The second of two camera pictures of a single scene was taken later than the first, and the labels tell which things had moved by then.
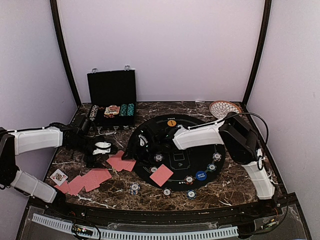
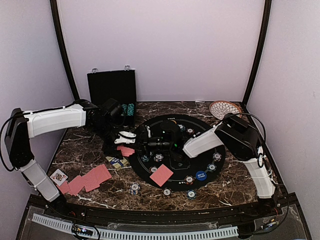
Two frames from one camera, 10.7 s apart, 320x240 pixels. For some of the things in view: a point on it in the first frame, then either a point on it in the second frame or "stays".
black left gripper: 88,160 -> 111,151
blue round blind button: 201,175 stays
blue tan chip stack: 217,157 stays
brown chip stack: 189,179 stays
